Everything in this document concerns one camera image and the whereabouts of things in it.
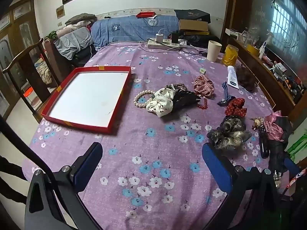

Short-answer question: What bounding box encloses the brown sofa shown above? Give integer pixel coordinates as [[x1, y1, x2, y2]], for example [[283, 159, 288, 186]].
[[43, 37, 96, 82]]

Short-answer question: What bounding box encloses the pearl bracelet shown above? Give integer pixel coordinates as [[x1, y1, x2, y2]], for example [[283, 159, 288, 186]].
[[134, 90, 155, 109]]

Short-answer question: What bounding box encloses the grey jacket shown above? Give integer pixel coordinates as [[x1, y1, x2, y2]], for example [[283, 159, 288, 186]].
[[53, 27, 93, 60]]

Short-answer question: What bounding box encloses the yellow bag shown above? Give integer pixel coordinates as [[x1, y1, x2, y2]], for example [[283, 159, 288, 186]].
[[223, 44, 239, 66]]

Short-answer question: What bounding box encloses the wooden side shelf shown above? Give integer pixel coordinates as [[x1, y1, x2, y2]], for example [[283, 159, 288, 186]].
[[225, 36, 305, 115]]

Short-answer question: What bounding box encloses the pile of folded clothes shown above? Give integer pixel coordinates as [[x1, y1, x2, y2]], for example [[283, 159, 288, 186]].
[[65, 13, 97, 33]]

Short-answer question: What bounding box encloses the white power strip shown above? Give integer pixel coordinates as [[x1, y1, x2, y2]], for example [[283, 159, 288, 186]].
[[147, 39, 181, 49]]

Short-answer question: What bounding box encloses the black garment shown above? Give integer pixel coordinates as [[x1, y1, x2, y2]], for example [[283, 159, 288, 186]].
[[72, 44, 97, 67]]

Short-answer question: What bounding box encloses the red plaid scrunchie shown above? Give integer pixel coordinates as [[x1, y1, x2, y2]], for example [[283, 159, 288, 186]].
[[192, 74, 215, 98]]

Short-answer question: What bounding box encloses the blue plaid quilt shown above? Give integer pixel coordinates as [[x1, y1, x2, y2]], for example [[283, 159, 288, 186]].
[[91, 13, 180, 51]]

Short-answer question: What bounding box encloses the white polka dot scrunchie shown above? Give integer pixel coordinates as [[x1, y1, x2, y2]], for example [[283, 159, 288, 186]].
[[146, 88, 174, 118]]

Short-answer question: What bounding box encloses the brown beaded hair tie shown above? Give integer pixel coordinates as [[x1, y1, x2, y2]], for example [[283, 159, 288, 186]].
[[165, 83, 187, 92]]

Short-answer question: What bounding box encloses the white box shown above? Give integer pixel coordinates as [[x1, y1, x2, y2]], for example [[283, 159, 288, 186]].
[[225, 28, 244, 40]]

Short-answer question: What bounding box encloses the wooden glass-door cabinet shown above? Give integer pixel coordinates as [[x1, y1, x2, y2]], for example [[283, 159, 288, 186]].
[[0, 0, 41, 120]]

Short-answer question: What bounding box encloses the red bead bracelet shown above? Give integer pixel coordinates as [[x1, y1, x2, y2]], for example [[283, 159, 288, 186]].
[[198, 97, 209, 110]]

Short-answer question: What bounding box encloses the dark wooden chair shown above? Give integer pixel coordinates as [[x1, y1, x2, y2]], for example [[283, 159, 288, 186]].
[[2, 38, 63, 122]]

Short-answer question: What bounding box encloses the red polka dot bow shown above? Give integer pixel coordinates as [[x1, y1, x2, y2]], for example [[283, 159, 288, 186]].
[[225, 98, 247, 117]]

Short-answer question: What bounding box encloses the blue striped ribbon hair tie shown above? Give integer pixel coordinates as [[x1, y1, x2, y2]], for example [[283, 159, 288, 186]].
[[217, 81, 237, 106]]

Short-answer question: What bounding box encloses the black plastic bag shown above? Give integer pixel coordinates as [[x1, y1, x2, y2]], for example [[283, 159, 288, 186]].
[[179, 35, 220, 47]]

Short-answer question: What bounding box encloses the white spray bottle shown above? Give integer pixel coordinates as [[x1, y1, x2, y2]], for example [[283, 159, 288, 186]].
[[258, 41, 268, 59]]

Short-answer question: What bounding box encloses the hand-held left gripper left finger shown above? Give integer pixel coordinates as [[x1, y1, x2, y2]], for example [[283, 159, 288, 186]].
[[24, 142, 103, 230]]

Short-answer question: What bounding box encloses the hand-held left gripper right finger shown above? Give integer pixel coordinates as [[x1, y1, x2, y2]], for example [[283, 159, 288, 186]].
[[201, 142, 282, 230]]

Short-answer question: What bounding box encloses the brown cardboard box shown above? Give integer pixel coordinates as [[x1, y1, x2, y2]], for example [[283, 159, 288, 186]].
[[179, 19, 209, 33]]

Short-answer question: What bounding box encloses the white tube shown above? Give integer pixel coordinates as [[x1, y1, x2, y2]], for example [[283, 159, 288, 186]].
[[227, 65, 239, 88]]

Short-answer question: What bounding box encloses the purple floral tablecloth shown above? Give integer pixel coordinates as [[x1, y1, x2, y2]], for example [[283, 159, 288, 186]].
[[21, 41, 296, 230]]

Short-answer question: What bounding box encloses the black gift box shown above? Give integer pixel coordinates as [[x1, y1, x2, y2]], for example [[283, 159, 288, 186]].
[[174, 9, 211, 24]]

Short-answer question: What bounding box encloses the white cable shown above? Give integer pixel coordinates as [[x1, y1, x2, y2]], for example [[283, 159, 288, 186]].
[[139, 41, 199, 53]]

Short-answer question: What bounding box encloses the floral blanket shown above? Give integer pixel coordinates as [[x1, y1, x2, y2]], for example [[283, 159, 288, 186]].
[[34, 61, 54, 85]]

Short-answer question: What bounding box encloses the red shallow cardboard box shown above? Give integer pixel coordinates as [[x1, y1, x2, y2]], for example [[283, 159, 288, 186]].
[[41, 66, 132, 135]]

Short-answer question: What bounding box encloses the brown furry scrunchie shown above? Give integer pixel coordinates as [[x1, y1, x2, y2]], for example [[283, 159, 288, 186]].
[[236, 67, 258, 93]]

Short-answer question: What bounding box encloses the beige cup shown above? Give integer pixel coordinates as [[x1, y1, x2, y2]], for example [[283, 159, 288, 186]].
[[207, 40, 222, 62]]

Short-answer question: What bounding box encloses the pink and black umbrella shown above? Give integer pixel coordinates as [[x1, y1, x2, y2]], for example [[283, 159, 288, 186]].
[[264, 110, 294, 173]]

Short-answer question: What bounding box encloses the dark olive scrunchie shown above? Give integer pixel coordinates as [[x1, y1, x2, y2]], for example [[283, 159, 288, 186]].
[[207, 116, 252, 151]]

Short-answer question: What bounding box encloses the glass jug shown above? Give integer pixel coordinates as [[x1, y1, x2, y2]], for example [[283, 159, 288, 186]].
[[242, 29, 258, 47]]

